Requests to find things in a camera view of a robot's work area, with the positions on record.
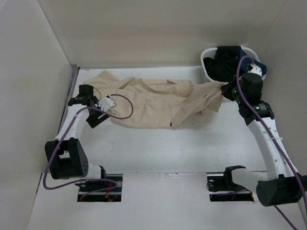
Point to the black trousers in basket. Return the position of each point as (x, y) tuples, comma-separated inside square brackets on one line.
[(223, 66)]

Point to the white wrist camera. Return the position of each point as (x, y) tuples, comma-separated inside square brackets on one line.
[(106, 103), (253, 68)]

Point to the white plastic laundry basket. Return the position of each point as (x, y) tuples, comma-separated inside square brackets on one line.
[(210, 52)]

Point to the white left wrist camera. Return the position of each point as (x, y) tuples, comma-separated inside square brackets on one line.
[(106, 103)]

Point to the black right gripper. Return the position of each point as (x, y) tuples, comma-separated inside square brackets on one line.
[(226, 89)]

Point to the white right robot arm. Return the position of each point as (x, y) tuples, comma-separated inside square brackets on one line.
[(283, 184)]

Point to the beige drawstring trousers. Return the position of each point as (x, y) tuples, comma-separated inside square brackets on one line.
[(153, 103)]

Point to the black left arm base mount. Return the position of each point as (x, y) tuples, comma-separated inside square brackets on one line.
[(101, 191)]

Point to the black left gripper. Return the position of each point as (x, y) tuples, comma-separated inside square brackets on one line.
[(93, 121)]

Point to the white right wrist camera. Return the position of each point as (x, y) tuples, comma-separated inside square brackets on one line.
[(253, 68)]

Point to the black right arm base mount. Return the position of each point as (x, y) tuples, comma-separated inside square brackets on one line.
[(222, 188)]

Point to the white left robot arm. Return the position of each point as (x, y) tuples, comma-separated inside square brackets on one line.
[(65, 154)]

